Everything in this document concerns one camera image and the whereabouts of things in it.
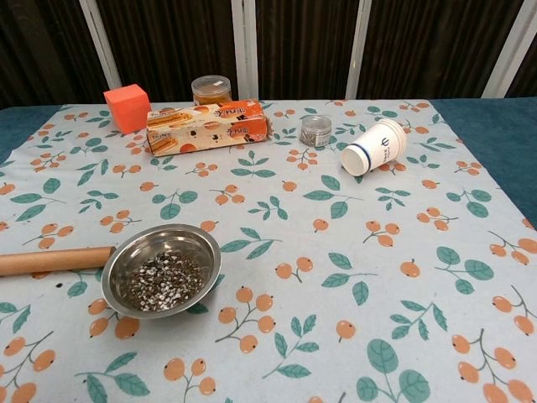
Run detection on crushed dark seeds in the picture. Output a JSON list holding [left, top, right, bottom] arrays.
[[124, 251, 211, 314]]

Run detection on orange biscuit box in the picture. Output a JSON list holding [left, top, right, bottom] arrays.
[[145, 98, 274, 158]]

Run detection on stainless steel bowl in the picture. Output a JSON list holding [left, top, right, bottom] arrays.
[[101, 223, 222, 321]]

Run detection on white frame post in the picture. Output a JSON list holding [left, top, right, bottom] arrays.
[[481, 0, 537, 99], [231, 0, 259, 101], [345, 0, 373, 101], [78, 0, 123, 92]]

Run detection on wooden rolling pin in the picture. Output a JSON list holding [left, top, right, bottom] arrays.
[[0, 246, 117, 278]]

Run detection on small metal tin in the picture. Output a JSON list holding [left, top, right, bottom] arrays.
[[299, 115, 333, 149]]

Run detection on clear jar brown contents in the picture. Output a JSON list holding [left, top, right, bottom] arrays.
[[190, 75, 233, 107]]

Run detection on dark pleated curtain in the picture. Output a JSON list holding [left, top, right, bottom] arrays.
[[0, 0, 537, 111]]

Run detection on white paper cup blue stripe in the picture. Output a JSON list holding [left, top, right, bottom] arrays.
[[340, 118, 409, 178]]

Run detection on orange foam cube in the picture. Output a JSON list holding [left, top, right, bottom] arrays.
[[103, 83, 152, 136]]

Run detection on floral orange fruit tablecloth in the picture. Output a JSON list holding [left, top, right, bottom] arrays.
[[0, 98, 537, 403]]

